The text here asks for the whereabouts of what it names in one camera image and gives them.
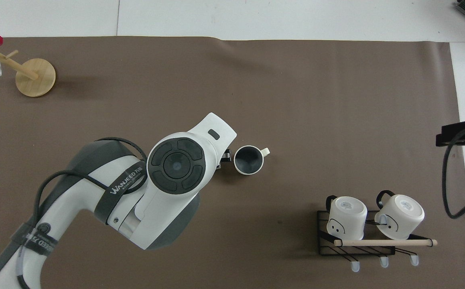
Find cream cup with dark inside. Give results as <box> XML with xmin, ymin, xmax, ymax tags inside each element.
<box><xmin>234</xmin><ymin>145</ymin><xmax>271</xmax><ymax>175</ymax></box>

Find black stand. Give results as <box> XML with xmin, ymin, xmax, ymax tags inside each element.
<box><xmin>435</xmin><ymin>120</ymin><xmax>465</xmax><ymax>149</ymax></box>

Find white mug with face print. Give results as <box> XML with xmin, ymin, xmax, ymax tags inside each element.
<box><xmin>325</xmin><ymin>195</ymin><xmax>368</xmax><ymax>240</ymax></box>
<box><xmin>374</xmin><ymin>190</ymin><xmax>425</xmax><ymax>240</ymax></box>

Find wooden mug tree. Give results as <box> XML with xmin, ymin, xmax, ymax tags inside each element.
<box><xmin>0</xmin><ymin>43</ymin><xmax>57</xmax><ymax>98</ymax></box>

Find black wire mug rack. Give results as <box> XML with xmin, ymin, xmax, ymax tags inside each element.
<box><xmin>317</xmin><ymin>209</ymin><xmax>438</xmax><ymax>273</ymax></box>

